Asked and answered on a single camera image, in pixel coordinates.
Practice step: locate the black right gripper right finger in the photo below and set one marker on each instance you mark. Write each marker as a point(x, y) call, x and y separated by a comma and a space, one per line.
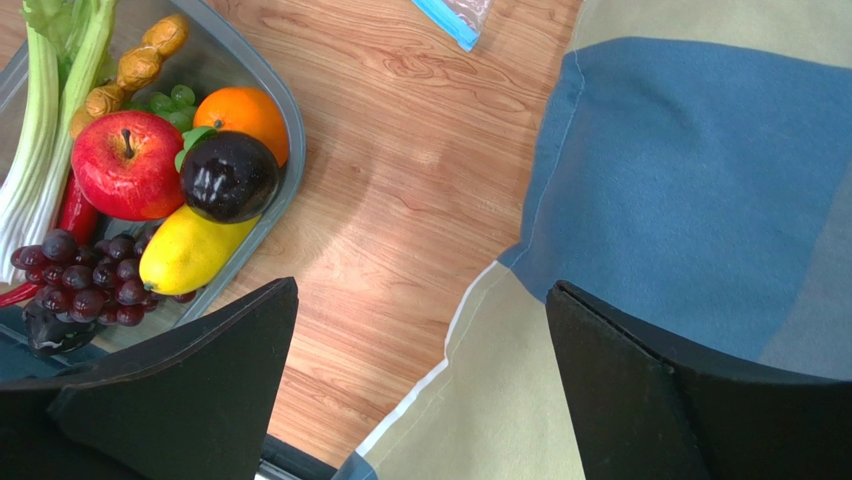
point(646, 403)

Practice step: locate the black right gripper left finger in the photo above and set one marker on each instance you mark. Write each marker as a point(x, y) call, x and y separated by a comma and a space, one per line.
point(191, 403)

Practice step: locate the purple grape bunch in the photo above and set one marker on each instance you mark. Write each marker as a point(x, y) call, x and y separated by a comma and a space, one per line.
point(83, 283)

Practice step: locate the yellow lemon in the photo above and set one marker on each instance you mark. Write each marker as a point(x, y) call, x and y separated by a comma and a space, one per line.
point(187, 252)

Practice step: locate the dark mangosteen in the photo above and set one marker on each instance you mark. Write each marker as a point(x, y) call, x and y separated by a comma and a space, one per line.
point(48, 335)

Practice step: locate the dark purple plum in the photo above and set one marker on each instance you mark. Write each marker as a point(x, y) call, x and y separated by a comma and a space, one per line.
point(229, 177)

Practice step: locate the red apple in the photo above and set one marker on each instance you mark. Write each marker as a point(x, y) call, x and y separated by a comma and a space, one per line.
point(124, 163)

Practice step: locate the orange fruit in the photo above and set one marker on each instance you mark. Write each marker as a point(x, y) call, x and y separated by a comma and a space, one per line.
point(248, 110)

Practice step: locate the ginger root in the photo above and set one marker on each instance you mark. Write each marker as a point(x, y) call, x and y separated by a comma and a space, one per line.
point(137, 68)

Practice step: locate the clear zip top bag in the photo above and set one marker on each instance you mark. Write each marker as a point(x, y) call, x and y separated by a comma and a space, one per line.
point(463, 20)

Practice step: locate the red chili pepper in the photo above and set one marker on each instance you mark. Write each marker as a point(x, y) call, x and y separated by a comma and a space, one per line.
point(77, 216)

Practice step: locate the blue beige plaid pillow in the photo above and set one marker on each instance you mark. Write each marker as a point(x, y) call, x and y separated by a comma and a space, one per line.
point(693, 170)

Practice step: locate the green grape bunch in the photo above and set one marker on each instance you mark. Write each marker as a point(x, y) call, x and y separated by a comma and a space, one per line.
point(170, 106)

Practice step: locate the grey plastic tray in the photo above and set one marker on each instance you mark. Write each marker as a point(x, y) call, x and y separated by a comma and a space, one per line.
point(215, 56)

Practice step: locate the celery stalk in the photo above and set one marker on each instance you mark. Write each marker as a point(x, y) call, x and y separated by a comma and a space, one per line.
point(67, 48)

